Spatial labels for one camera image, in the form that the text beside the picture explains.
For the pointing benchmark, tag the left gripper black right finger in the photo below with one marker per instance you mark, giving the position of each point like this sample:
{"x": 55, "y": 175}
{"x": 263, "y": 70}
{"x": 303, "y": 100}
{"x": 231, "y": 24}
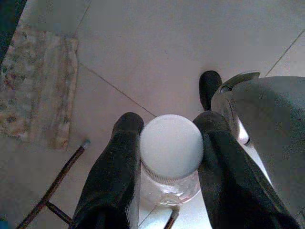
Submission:
{"x": 226, "y": 179}

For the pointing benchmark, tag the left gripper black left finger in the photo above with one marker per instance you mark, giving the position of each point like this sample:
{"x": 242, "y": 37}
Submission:
{"x": 114, "y": 179}

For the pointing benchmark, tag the clear bottle with white cap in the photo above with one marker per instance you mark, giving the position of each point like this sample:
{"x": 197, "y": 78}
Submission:
{"x": 170, "y": 143}

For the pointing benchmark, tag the patterned beige floor rug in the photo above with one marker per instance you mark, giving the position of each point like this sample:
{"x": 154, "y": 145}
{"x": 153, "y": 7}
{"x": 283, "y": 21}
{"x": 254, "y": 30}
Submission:
{"x": 35, "y": 83}

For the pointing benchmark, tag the dark blue furniture edge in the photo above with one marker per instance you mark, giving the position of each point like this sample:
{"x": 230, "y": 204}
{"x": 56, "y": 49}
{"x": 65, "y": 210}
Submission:
{"x": 7, "y": 19}

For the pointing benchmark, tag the dark metal chair frame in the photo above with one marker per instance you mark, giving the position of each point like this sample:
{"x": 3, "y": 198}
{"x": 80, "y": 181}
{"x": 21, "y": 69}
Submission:
{"x": 46, "y": 202}

